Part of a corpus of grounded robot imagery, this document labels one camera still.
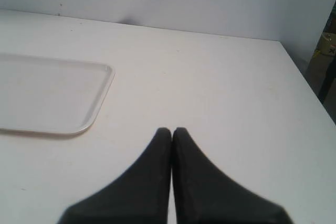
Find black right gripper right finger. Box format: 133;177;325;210
172;127;292;223

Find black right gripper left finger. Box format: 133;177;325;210
59;127;172;223

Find white rectangular plastic tray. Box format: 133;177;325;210
1;53;116;136

